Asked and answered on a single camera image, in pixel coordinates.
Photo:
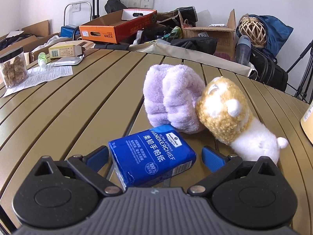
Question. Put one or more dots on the open cardboard box with flap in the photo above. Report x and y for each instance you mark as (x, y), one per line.
(225, 41)

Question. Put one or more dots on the lilac fluffy cloth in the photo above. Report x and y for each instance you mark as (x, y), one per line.
(171, 95)

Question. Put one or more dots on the green patterned cloth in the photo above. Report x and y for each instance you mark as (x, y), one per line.
(173, 33)

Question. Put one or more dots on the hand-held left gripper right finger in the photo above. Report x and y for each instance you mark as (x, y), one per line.
(212, 159)

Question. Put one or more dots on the black tripod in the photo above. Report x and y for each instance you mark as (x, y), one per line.
(304, 78)

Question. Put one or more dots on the printed paper leaflet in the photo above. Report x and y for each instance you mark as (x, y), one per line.
(44, 74)

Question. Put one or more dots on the black suitcase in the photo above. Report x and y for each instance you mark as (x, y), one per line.
(269, 69)

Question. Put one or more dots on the silver foil pouch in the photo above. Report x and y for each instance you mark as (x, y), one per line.
(67, 61)

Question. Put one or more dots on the orange cardboard box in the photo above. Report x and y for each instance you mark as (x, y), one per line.
(102, 33)

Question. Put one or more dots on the grey water bottle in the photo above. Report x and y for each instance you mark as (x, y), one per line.
(242, 50)

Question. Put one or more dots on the cream thermos jug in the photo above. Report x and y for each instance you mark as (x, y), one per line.
(308, 124)

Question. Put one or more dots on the dark brown bag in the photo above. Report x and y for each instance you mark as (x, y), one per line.
(171, 16)

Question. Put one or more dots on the large brown cardboard box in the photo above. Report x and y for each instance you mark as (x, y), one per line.
(36, 31)

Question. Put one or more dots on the silver tube frame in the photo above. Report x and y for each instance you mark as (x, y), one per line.
(65, 12)

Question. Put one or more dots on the small green bottle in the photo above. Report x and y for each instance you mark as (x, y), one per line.
(42, 60)

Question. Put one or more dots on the blue plastic box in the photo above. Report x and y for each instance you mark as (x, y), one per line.
(69, 31)

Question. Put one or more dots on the dark blue bag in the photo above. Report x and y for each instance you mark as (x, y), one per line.
(278, 34)

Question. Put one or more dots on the single wall socket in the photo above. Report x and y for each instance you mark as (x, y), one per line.
(75, 7)

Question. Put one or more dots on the wicker ball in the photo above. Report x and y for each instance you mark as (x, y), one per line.
(253, 30)

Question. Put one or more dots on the clear snack jar black lid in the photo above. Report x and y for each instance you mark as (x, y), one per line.
(13, 71)

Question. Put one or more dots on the black cloth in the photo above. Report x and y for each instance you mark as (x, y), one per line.
(195, 44)

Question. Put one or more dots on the yellow white plush hamster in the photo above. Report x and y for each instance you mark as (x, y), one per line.
(225, 112)

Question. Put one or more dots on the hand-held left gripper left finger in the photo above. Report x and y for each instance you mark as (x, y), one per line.
(99, 157)

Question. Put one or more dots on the small yellow carton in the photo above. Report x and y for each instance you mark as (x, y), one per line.
(64, 51)

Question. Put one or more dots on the black bag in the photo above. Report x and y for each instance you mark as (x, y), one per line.
(115, 5)

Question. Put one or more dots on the row of wall sockets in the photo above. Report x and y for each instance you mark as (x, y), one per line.
(135, 2)

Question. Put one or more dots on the olive slatted folding table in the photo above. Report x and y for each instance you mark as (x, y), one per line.
(85, 102)

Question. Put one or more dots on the blue tissue packet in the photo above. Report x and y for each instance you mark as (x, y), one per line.
(146, 151)

